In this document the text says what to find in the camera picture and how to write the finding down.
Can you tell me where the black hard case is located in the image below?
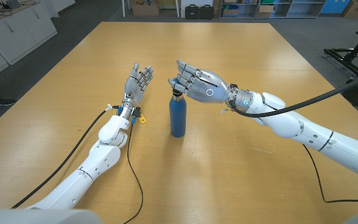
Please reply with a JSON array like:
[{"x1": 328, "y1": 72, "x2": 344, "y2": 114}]
[
  {"x1": 185, "y1": 4, "x2": 200, "y2": 20},
  {"x1": 199, "y1": 4, "x2": 215, "y2": 21}
]

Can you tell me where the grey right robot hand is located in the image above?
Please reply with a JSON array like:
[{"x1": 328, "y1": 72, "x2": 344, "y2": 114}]
[{"x1": 167, "y1": 59, "x2": 254, "y2": 113}]

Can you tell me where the blue panel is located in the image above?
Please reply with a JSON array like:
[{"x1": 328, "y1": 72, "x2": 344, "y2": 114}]
[{"x1": 320, "y1": 0, "x2": 344, "y2": 14}]

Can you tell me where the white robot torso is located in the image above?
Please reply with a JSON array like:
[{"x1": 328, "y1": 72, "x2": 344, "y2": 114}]
[{"x1": 0, "y1": 208, "x2": 358, "y2": 224}]

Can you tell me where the grey laptop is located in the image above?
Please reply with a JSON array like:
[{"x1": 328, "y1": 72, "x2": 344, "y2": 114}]
[{"x1": 0, "y1": 0, "x2": 21, "y2": 9}]

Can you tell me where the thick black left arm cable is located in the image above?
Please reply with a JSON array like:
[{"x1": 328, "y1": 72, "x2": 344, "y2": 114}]
[{"x1": 11, "y1": 105, "x2": 121, "y2": 209}]

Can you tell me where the white board panel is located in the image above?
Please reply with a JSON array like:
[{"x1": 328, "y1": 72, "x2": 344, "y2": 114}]
[{"x1": 180, "y1": 0, "x2": 216, "y2": 19}]

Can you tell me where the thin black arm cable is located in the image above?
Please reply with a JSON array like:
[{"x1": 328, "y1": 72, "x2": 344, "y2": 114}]
[
  {"x1": 302, "y1": 144, "x2": 358, "y2": 205},
  {"x1": 123, "y1": 121, "x2": 144, "y2": 224}
]

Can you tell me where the grey shelf unit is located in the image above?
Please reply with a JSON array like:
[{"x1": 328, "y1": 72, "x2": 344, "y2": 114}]
[{"x1": 219, "y1": 0, "x2": 326, "y2": 19}]

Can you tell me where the long white cabinet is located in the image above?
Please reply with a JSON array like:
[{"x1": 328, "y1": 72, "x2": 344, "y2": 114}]
[{"x1": 0, "y1": 0, "x2": 58, "y2": 65}]

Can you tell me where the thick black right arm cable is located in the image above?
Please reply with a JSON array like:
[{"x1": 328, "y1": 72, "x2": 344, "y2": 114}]
[{"x1": 228, "y1": 73, "x2": 358, "y2": 118}]

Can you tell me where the large cardboard box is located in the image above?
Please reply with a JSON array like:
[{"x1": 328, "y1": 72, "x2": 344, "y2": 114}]
[{"x1": 131, "y1": 0, "x2": 160, "y2": 17}]

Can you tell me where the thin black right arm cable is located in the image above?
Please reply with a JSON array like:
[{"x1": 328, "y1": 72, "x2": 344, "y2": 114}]
[{"x1": 302, "y1": 144, "x2": 358, "y2": 205}]

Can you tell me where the blue and black bottle cap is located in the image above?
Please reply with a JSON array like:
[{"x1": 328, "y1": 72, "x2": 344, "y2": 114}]
[{"x1": 172, "y1": 77, "x2": 183, "y2": 96}]

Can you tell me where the blue metal bottle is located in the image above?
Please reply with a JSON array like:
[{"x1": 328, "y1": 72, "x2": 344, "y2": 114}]
[{"x1": 168, "y1": 93, "x2": 187, "y2": 138}]

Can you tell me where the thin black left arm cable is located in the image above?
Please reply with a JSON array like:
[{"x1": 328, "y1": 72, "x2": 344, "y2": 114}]
[{"x1": 123, "y1": 121, "x2": 144, "y2": 224}]

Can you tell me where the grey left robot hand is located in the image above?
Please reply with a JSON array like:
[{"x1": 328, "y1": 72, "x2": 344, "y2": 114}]
[{"x1": 121, "y1": 62, "x2": 154, "y2": 110}]

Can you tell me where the black sneaker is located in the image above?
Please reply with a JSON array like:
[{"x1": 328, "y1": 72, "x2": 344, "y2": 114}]
[{"x1": 0, "y1": 98, "x2": 17, "y2": 109}]

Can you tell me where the small cardboard box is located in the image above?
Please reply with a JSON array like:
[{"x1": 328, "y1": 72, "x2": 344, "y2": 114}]
[{"x1": 256, "y1": 4, "x2": 275, "y2": 18}]

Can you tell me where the white table frame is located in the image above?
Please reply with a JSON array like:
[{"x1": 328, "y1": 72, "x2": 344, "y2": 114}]
[{"x1": 122, "y1": 0, "x2": 181, "y2": 18}]

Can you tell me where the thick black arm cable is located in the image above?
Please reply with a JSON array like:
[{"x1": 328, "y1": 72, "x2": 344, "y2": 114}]
[
  {"x1": 228, "y1": 73, "x2": 358, "y2": 118},
  {"x1": 11, "y1": 105, "x2": 121, "y2": 209}
]

